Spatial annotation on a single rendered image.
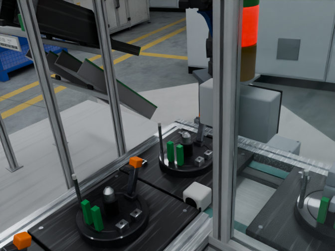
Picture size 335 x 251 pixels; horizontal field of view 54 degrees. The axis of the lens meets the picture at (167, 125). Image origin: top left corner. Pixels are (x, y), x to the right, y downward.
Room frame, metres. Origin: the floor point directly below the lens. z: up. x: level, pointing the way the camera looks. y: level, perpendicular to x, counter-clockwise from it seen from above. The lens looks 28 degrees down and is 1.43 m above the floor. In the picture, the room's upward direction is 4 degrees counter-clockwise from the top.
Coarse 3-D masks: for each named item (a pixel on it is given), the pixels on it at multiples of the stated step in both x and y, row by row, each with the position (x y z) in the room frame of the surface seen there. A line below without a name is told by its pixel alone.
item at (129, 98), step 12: (60, 60) 0.86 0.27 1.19; (72, 60) 0.88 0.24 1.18; (84, 60) 0.77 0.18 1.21; (72, 72) 0.76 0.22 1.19; (84, 72) 0.76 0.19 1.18; (96, 72) 0.78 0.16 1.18; (96, 84) 0.78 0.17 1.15; (120, 84) 0.82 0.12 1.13; (120, 96) 0.81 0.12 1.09; (132, 96) 0.84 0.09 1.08; (132, 108) 0.83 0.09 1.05; (144, 108) 0.86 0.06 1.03; (156, 108) 0.89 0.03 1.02
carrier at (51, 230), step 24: (96, 192) 0.57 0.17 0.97; (120, 192) 0.54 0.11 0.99; (144, 192) 0.56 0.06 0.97; (48, 216) 0.51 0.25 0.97; (72, 216) 0.50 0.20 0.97; (96, 216) 0.44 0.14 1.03; (120, 216) 0.47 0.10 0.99; (144, 216) 0.47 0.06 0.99; (168, 216) 0.48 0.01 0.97; (192, 216) 0.48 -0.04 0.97; (48, 240) 0.45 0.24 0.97; (72, 240) 0.44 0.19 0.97; (96, 240) 0.42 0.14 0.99; (120, 240) 0.42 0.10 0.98; (144, 240) 0.43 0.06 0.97; (168, 240) 0.43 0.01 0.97
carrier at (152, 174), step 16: (160, 128) 0.68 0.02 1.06; (160, 144) 0.68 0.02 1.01; (176, 144) 0.72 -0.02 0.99; (192, 144) 0.66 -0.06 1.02; (208, 144) 0.70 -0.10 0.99; (160, 160) 0.65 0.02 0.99; (176, 160) 0.64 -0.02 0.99; (192, 160) 0.64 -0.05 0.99; (208, 160) 0.63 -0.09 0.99; (144, 176) 0.62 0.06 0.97; (160, 176) 0.61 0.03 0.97; (176, 176) 0.61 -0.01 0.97; (192, 176) 0.60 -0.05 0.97; (208, 176) 0.60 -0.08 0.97; (176, 192) 0.55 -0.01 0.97; (192, 192) 0.53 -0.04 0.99; (208, 192) 0.52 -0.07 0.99
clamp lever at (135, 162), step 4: (136, 156) 0.56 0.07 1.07; (132, 160) 0.54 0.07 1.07; (136, 160) 0.53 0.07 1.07; (140, 160) 0.54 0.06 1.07; (132, 164) 0.54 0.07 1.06; (136, 164) 0.53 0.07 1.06; (140, 164) 0.54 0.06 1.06; (124, 168) 0.53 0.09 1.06; (128, 168) 0.52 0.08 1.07; (132, 168) 0.53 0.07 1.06; (136, 168) 0.53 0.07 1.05; (132, 172) 0.53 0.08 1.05; (136, 172) 0.53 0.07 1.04; (132, 176) 0.53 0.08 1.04; (136, 176) 0.53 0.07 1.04; (132, 180) 0.53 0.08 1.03; (136, 180) 0.53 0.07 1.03; (128, 184) 0.53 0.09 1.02; (132, 184) 0.52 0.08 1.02; (136, 184) 0.53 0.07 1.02; (128, 188) 0.53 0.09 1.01; (132, 188) 0.52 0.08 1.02; (128, 192) 0.52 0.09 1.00; (132, 192) 0.52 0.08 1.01
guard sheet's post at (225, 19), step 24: (216, 0) 0.43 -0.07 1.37; (216, 24) 0.43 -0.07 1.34; (216, 48) 0.43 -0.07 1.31; (216, 72) 0.43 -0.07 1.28; (216, 96) 0.43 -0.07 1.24; (216, 120) 0.43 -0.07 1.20; (216, 144) 0.43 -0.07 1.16; (216, 168) 0.43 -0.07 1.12; (216, 192) 0.43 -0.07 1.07; (216, 216) 0.43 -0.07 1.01
